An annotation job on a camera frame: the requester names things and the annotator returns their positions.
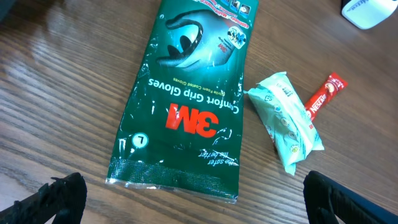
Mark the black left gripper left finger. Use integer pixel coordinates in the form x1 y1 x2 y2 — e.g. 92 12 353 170
1 172 87 224

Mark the green snack bag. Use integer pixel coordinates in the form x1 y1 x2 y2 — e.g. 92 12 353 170
106 0 259 203

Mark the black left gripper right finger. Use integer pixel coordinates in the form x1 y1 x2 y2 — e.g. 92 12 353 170
303 170 397 224

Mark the white barcode scanner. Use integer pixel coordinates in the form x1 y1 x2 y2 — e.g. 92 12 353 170
341 0 397 30

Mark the teal wet wipes pack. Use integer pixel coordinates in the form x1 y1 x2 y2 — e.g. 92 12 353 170
246 72 325 175

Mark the red Nescafe coffee stick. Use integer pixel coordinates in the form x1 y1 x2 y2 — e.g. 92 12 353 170
305 72 348 121

